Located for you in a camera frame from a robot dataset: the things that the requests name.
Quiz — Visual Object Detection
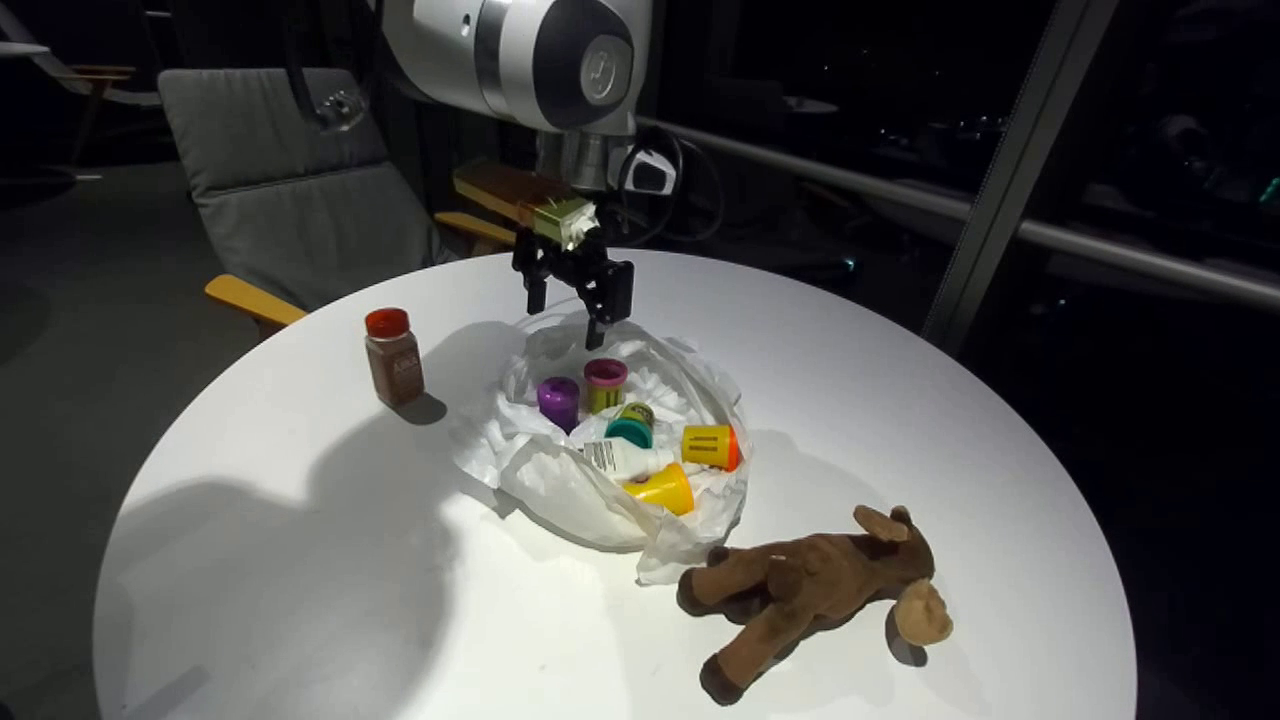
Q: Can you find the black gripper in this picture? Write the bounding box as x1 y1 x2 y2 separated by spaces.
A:
513 227 640 357

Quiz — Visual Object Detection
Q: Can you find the purple toy cup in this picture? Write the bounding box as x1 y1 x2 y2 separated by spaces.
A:
535 374 583 431

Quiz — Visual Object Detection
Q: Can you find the red lid spice jar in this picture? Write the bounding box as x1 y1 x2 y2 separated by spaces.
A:
359 304 429 412

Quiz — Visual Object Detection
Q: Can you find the white plastic bag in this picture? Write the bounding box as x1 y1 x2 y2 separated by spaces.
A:
452 313 753 586

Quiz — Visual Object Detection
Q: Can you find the brown plush moose toy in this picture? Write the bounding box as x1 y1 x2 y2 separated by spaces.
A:
672 500 955 712

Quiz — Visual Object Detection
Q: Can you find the wooden chair armrest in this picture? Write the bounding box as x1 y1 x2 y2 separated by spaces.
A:
200 273 312 331
431 209 518 251

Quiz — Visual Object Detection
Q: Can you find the wrist camera on wooden mount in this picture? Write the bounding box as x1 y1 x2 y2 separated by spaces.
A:
452 165 602 256

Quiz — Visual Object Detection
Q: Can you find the grey horizontal window rail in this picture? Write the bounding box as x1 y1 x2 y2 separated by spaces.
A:
634 114 1280 313

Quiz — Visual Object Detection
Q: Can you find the grey window frame post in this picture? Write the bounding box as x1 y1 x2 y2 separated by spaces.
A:
925 0 1124 353

